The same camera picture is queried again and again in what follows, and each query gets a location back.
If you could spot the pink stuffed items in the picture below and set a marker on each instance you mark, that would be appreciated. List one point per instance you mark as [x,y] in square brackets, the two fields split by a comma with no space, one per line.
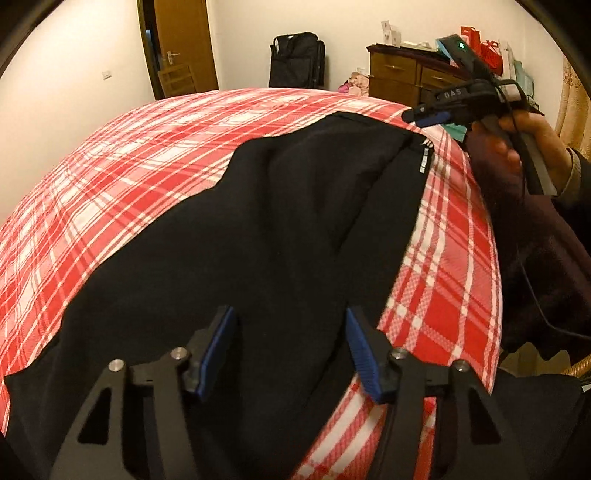
[355,83]

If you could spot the beige floral curtain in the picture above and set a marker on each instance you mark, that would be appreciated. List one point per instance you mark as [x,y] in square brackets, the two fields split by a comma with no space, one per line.
[575,106]

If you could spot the wicker basket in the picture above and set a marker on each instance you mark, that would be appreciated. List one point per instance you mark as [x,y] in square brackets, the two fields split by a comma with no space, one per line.
[582,367]

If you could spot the large red gift bag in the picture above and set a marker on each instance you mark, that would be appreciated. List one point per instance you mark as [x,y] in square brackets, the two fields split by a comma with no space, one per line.
[491,57]

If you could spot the black suitcase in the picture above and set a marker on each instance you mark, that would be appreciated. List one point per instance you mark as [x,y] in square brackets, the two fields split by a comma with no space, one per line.
[295,60]

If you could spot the wooden door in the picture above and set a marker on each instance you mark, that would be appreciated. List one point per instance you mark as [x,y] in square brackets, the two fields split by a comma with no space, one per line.
[187,41]

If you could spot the white boxes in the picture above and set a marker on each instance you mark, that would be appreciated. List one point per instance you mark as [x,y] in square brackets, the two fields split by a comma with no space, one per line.
[391,33]

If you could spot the pale paper bags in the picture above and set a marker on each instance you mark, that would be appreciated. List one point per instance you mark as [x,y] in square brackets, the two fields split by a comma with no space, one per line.
[519,69]

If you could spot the person's right hand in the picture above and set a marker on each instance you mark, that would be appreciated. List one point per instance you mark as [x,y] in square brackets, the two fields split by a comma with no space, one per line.
[547,143]

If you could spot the black pants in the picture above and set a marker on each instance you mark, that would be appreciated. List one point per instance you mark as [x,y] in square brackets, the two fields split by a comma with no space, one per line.
[277,230]

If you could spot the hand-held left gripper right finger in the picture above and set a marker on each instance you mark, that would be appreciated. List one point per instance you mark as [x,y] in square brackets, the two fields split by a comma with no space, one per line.
[364,357]

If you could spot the wooden chair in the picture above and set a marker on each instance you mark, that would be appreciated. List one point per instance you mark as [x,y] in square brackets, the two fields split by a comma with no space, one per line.
[178,81]

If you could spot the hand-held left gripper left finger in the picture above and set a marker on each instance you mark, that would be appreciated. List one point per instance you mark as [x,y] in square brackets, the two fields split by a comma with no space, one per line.
[216,353]

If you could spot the red plaid bed sheet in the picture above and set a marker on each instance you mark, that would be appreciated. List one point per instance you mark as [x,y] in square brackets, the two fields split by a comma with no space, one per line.
[138,161]

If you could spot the person's dark jacket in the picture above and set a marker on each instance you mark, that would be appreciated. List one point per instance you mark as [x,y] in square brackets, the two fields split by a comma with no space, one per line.
[531,258]

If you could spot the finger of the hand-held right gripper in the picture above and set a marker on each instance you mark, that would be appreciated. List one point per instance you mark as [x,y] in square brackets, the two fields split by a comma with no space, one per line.
[415,113]
[434,119]

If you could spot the small red gift bag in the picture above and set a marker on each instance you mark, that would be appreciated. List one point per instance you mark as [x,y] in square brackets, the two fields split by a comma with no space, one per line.
[470,36]

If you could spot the wooden dresser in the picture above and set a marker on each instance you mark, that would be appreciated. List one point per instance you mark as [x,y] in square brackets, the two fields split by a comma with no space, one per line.
[397,74]

